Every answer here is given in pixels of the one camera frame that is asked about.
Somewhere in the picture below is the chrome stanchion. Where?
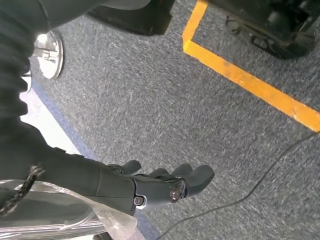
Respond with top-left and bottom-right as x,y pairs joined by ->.
33,30 -> 63,80

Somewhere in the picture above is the black braided cord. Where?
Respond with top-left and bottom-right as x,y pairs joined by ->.
0,162 -> 45,217

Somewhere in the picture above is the yellow floor tape strip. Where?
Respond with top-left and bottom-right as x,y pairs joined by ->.
182,0 -> 320,133

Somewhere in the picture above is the clear plastic cover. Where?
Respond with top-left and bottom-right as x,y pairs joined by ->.
0,178 -> 138,240

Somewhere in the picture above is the black robot foot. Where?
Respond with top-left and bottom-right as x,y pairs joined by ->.
210,0 -> 320,61
86,0 -> 176,37

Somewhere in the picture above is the black floor cable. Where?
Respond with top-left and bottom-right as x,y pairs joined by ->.
155,131 -> 320,240

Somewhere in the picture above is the robot right arm ribbed sleeve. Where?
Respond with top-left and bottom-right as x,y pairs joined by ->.
0,0 -> 41,123

